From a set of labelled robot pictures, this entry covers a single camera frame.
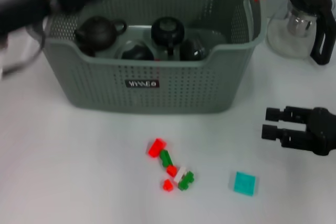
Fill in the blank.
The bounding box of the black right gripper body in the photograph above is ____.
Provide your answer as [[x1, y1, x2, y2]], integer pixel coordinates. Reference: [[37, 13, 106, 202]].
[[306, 107, 336, 156]]

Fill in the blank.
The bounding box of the glass teacup black base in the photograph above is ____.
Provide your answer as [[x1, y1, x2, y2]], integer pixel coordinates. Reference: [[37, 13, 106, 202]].
[[178, 38, 206, 61], [151, 17, 185, 56], [117, 39, 155, 61]]

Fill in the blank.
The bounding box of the green car-shaped brick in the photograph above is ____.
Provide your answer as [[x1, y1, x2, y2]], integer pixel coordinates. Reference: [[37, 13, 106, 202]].
[[177, 170, 195, 190]]

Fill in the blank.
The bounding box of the white long building brick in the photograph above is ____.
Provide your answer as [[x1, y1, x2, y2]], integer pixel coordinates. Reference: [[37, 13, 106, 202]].
[[173, 166, 188, 182]]

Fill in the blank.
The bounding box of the dark green building brick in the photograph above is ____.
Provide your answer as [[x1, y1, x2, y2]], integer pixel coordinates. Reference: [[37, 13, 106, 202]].
[[159, 149, 173, 167]]

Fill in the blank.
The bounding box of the bright red building brick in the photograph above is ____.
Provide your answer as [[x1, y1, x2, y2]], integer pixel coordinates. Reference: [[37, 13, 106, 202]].
[[146, 138, 167, 158]]

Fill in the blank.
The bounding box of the grey perforated storage bin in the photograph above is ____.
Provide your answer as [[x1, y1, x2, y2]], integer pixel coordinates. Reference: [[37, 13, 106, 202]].
[[25, 0, 266, 114]]

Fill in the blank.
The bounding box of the black clay teapot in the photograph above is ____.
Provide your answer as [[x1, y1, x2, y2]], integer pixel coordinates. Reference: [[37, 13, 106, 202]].
[[73, 16, 128, 51]]

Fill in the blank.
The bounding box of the teal flat plate brick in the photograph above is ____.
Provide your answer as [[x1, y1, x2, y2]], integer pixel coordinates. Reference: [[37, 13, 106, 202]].
[[232, 171, 257, 196]]

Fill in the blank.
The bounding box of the glass teapot black lid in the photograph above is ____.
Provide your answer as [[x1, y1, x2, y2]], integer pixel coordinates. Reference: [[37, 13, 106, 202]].
[[266, 0, 336, 66]]

